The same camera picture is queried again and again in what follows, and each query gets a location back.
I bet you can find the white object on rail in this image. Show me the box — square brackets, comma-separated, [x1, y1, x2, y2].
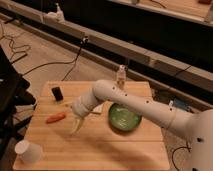
[46, 4, 65, 22]

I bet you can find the clear small bottle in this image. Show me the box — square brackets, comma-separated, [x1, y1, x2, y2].
[116, 65, 126, 89]

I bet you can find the black floor cable right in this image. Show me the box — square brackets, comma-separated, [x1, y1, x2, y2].
[171, 144, 193, 171]

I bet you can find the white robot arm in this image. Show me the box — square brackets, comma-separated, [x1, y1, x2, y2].
[71, 80, 213, 171]

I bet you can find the orange carrot toy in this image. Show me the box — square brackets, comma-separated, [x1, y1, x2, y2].
[46, 112, 66, 124]

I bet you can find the white sponge block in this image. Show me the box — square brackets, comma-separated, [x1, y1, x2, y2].
[92, 104, 104, 114]

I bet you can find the black eraser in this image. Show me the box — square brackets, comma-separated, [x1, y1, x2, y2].
[52, 87, 63, 101]

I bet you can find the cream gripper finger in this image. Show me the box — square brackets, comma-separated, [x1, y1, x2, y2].
[77, 117, 85, 131]
[70, 117, 79, 134]

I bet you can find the green round plate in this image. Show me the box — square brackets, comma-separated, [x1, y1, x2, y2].
[108, 103, 142, 132]

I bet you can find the black floor cable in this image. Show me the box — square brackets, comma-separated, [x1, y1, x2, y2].
[171, 144, 193, 171]
[0, 23, 90, 82]

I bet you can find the black chair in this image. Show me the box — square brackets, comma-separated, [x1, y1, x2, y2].
[0, 46, 36, 160]

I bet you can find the black floor cable left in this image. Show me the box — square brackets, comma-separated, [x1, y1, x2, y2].
[0, 23, 90, 82]

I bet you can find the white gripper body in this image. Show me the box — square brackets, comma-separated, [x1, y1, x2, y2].
[71, 97, 91, 117]

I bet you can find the blue power box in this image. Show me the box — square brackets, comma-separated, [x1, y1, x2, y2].
[169, 99, 189, 111]

